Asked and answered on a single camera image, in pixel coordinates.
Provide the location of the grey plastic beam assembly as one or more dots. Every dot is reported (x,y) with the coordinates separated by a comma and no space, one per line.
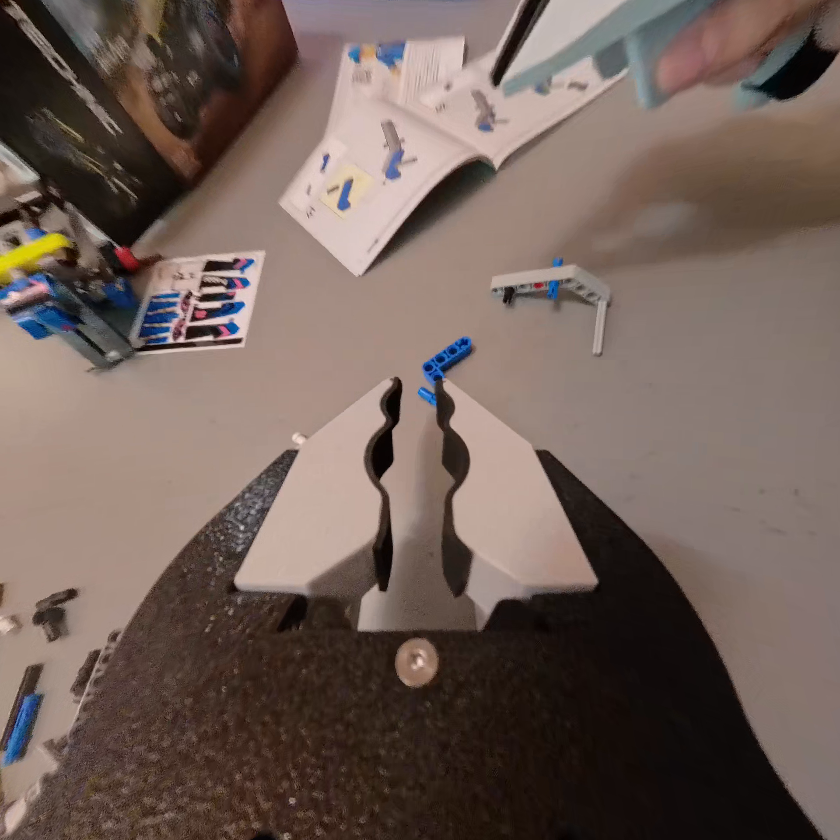
(571,274)

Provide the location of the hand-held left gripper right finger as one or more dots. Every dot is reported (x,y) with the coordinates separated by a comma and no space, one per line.
(518,518)

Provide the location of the sticker sheet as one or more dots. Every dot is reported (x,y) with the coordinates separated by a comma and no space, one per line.
(164,274)

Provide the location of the partly built toy car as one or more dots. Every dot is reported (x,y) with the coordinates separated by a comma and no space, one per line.
(40,250)

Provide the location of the white plastic connector pin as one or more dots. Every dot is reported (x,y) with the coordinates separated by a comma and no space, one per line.
(301,439)

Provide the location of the white instruction booklet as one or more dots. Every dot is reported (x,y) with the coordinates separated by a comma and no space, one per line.
(394,209)

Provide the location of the pile of toy parts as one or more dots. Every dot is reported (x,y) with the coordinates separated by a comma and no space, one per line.
(27,722)

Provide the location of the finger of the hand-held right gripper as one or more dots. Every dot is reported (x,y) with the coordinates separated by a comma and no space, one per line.
(577,26)

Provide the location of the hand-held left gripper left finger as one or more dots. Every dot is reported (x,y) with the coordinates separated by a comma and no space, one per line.
(309,518)

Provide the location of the blue plastic connector pin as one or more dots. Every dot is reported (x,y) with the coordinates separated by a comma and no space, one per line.
(426,394)

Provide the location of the person's right hand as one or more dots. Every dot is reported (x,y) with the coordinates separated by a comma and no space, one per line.
(734,40)

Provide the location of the dark toy set box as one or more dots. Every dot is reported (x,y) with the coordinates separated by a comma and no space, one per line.
(131,98)

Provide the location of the blue angled plastic beam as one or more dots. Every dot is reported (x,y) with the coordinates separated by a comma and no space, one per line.
(454,354)

